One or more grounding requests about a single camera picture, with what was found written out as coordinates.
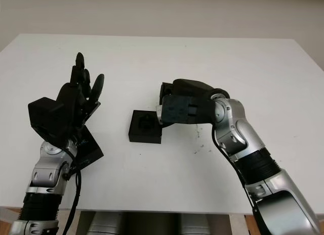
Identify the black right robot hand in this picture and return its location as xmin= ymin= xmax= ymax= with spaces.
xmin=159 ymin=79 xmax=230 ymax=105

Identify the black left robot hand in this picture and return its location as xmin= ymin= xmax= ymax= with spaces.
xmin=54 ymin=52 xmax=105 ymax=142

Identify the small silver depth camera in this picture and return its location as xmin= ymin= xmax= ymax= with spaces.
xmin=154 ymin=105 xmax=164 ymax=126

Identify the black RealSense box lid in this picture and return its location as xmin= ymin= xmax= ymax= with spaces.
xmin=73 ymin=125 xmax=104 ymax=170

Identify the silver left robot thigh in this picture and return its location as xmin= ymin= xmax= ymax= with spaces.
xmin=87 ymin=212 xmax=127 ymax=235

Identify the silver robot thigh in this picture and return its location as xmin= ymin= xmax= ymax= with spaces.
xmin=177 ymin=212 xmax=205 ymax=235
xmin=87 ymin=212 xmax=127 ymax=235

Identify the silver right robot thigh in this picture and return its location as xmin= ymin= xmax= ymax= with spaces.
xmin=177 ymin=212 xmax=205 ymax=235

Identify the dark grey robot waist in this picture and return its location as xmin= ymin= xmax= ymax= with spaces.
xmin=126 ymin=212 xmax=178 ymax=235

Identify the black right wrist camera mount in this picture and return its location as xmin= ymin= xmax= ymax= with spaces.
xmin=161 ymin=93 xmax=215 ymax=124

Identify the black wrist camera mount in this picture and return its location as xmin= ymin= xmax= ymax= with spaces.
xmin=27 ymin=96 xmax=69 ymax=147
xmin=161 ymin=93 xmax=215 ymax=124

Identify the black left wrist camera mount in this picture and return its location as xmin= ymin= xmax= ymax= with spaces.
xmin=27 ymin=96 xmax=69 ymax=147

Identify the black foam-lined camera box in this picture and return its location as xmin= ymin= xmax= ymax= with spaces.
xmin=128 ymin=109 xmax=163 ymax=144

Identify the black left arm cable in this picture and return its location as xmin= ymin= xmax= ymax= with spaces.
xmin=63 ymin=148 xmax=82 ymax=235

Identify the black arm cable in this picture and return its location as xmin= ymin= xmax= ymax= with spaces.
xmin=63 ymin=148 xmax=82 ymax=235
xmin=212 ymin=136 xmax=264 ymax=235

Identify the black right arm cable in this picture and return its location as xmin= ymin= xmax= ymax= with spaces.
xmin=212 ymin=136 xmax=264 ymax=235

